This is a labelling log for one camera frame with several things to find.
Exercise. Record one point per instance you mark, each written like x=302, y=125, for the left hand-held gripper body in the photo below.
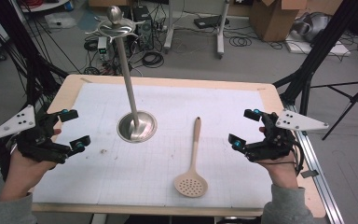
x=34, y=140

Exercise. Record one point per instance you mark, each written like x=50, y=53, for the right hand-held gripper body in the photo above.
x=276, y=141

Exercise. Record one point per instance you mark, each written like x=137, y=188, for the beige slotted spoon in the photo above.
x=191, y=185

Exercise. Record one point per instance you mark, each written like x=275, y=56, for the metal utensil stand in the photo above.
x=127, y=77

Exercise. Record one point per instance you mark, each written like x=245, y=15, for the person's right hand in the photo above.
x=281, y=172

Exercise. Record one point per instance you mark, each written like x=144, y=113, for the person's left hand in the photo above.
x=21, y=174

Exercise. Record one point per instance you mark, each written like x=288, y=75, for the white grid mat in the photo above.
x=90, y=174

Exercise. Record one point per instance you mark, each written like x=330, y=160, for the black clip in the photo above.
x=309, y=174

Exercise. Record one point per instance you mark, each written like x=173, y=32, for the black metal stand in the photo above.
x=28, y=62
x=323, y=46

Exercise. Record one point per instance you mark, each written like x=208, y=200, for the small device with green display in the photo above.
x=102, y=46

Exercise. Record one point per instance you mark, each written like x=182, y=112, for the black tripod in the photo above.
x=351, y=99

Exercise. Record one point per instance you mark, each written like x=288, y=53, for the cardboard box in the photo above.
x=270, y=21

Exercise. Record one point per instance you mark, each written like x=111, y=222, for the white plastic sheet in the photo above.
x=60, y=21

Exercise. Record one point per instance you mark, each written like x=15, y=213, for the white flat board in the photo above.
x=323, y=49

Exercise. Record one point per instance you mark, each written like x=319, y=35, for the black flat box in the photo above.
x=211, y=21

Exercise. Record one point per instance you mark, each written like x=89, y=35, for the silver grey appliance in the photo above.
x=313, y=26

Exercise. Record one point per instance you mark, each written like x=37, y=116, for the white round table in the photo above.
x=52, y=4

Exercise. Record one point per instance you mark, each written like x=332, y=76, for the black computer tower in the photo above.
x=143, y=18

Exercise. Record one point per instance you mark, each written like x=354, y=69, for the aluminium rail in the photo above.
x=326, y=193

